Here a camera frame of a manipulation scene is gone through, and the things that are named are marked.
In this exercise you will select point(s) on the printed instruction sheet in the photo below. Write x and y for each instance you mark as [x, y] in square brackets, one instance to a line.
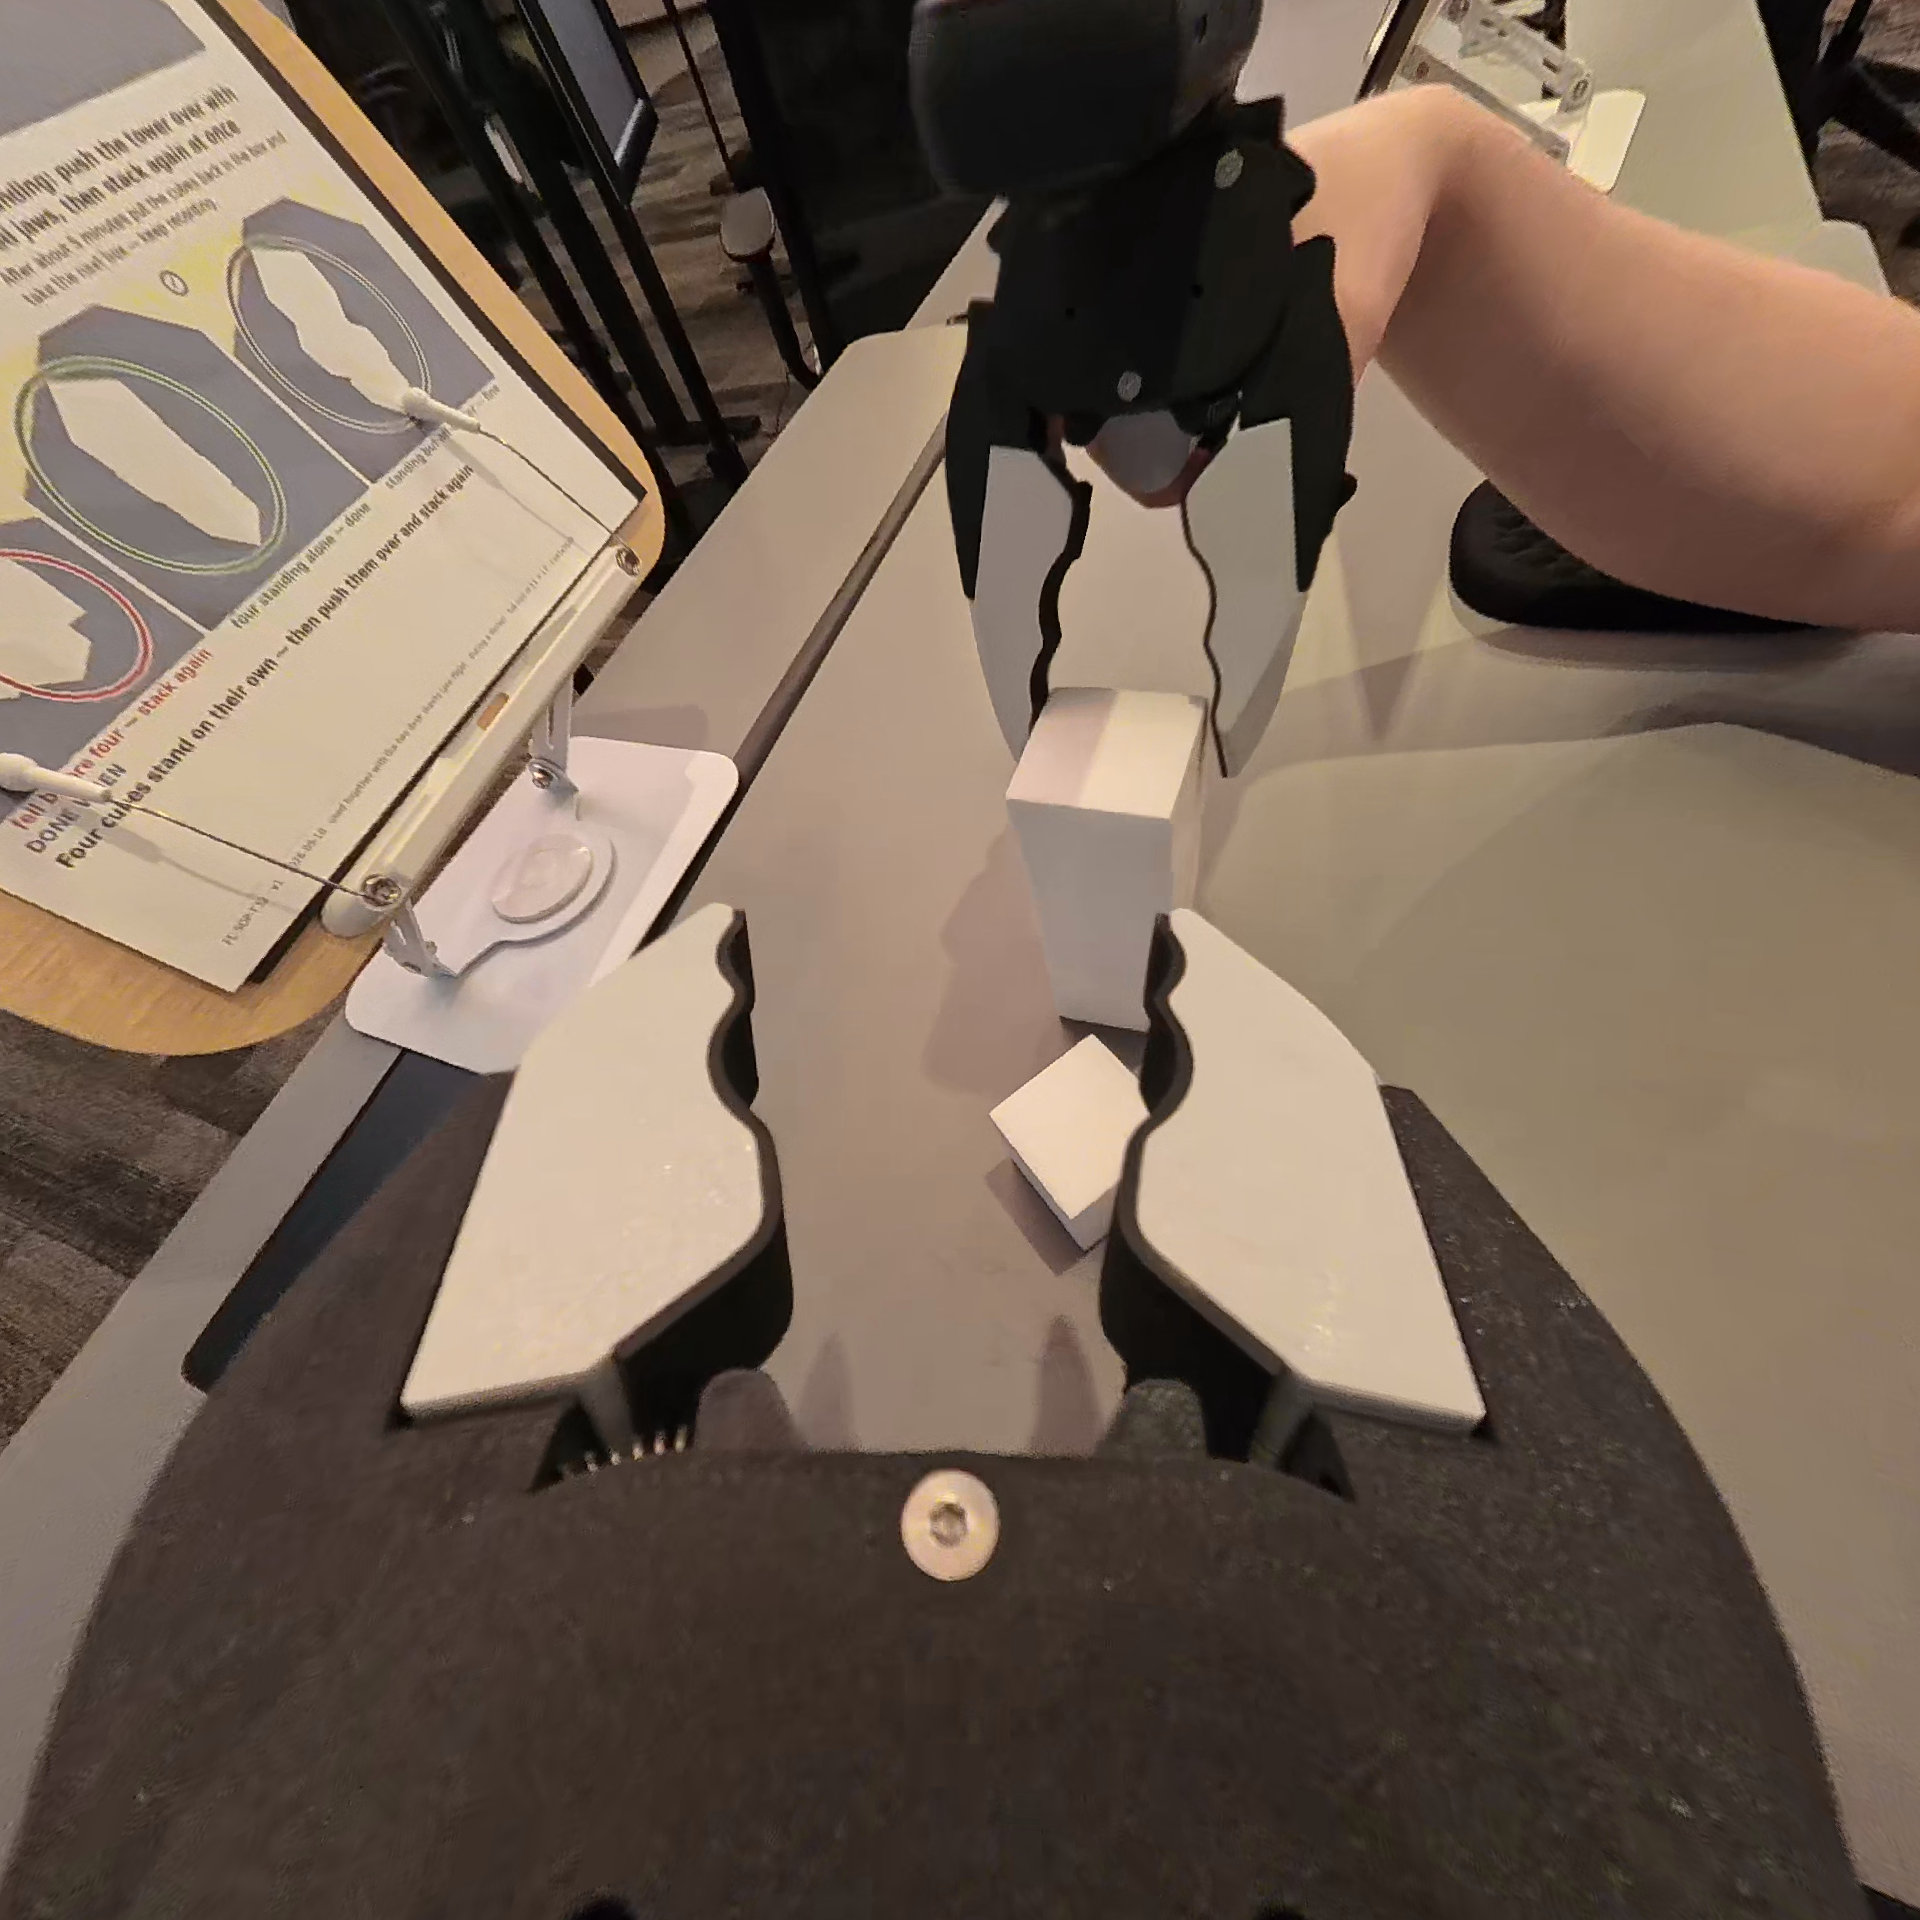
[224, 450]

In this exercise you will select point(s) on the black office chair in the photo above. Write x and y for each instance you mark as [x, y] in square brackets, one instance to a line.
[854, 181]
[1845, 88]

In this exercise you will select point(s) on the white document stand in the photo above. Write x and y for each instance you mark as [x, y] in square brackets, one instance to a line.
[1590, 124]

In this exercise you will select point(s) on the black computer monitor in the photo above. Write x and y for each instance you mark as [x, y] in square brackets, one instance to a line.
[593, 75]

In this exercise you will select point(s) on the wooden board document stand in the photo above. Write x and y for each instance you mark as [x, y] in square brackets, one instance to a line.
[627, 843]

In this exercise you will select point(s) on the black wrist rest pad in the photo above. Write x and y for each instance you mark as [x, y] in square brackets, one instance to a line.
[1564, 578]

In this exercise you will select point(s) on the person's right forearm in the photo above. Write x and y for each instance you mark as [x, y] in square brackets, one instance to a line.
[1621, 375]

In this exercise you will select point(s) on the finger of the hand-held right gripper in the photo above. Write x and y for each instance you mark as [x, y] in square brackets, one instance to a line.
[1260, 570]
[1010, 584]

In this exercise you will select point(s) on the black desk legs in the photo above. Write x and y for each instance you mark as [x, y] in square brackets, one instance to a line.
[603, 268]

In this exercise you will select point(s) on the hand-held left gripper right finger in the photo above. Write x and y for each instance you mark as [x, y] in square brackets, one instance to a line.
[1304, 1230]

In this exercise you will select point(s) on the person's right hand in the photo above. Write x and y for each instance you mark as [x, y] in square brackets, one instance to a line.
[1164, 483]

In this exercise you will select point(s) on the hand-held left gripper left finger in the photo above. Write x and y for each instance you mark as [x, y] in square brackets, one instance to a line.
[603, 1214]

